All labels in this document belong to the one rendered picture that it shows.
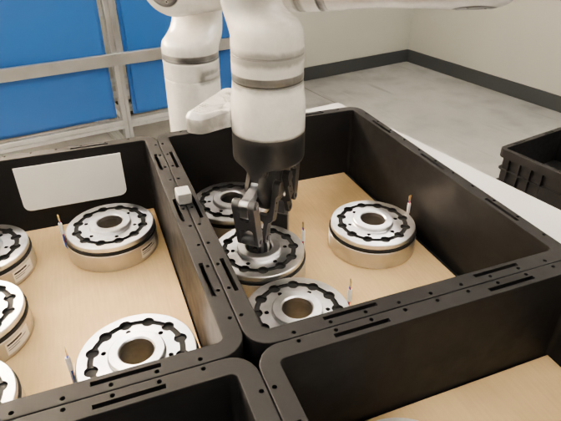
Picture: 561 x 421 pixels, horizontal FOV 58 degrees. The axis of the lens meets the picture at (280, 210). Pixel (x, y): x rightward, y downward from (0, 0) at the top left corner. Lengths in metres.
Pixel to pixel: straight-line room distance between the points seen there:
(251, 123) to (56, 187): 0.30
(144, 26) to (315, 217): 1.88
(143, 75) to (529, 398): 2.22
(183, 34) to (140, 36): 1.60
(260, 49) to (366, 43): 3.86
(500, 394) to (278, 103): 0.32
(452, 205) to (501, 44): 3.47
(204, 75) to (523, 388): 0.62
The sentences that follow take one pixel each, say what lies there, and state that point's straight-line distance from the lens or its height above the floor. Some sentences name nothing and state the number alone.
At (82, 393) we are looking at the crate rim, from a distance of 0.36.
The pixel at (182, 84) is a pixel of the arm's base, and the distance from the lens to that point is 0.85.
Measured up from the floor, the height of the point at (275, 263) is 0.86.
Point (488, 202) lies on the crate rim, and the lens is 0.56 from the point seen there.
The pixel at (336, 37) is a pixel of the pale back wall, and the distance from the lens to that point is 4.11.
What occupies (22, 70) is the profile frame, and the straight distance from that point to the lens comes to 2.36.
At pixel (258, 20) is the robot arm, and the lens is 0.47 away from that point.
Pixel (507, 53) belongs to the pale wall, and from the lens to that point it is 4.01.
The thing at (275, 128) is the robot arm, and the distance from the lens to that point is 0.49.
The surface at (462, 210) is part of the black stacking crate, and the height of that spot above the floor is 0.90.
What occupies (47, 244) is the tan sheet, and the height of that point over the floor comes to 0.83.
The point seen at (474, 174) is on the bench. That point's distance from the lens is 1.14.
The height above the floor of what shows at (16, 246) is 0.86.
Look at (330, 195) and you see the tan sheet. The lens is 0.73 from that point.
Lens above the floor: 1.19
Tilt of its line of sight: 32 degrees down
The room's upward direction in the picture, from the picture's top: straight up
